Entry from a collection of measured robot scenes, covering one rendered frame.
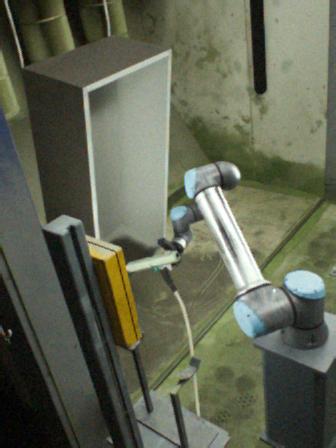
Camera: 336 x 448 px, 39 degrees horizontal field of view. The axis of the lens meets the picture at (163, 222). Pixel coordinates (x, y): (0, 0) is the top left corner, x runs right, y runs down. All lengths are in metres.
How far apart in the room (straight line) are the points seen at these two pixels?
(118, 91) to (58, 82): 0.69
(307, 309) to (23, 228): 1.05
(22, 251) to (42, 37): 2.13
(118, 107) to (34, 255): 1.35
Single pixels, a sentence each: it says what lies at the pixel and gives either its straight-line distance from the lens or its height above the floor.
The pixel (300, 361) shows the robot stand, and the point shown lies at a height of 0.64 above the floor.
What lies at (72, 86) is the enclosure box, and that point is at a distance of 1.98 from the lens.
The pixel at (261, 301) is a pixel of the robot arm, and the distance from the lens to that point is 1.81.
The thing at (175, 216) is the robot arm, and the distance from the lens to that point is 2.53.
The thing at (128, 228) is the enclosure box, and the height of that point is 0.52.
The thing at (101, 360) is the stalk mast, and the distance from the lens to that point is 1.12.
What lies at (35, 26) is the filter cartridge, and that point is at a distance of 3.42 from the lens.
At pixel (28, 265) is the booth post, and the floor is 1.28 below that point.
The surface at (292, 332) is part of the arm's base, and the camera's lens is 1.97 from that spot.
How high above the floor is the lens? 2.09
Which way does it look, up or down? 31 degrees down
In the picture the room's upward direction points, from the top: 10 degrees counter-clockwise
